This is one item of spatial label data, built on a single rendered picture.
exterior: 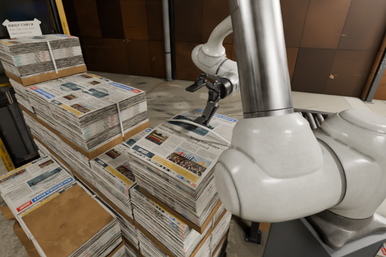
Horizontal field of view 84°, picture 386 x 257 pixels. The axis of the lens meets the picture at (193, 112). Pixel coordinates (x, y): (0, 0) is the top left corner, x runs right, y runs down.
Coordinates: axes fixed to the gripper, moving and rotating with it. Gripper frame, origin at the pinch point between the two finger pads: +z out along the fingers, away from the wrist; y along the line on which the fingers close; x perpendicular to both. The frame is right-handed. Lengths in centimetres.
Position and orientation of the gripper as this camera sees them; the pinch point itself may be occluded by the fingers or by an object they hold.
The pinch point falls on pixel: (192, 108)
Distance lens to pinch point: 70.9
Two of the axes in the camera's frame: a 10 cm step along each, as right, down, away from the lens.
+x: -7.9, -2.7, 5.4
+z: -6.1, 4.2, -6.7
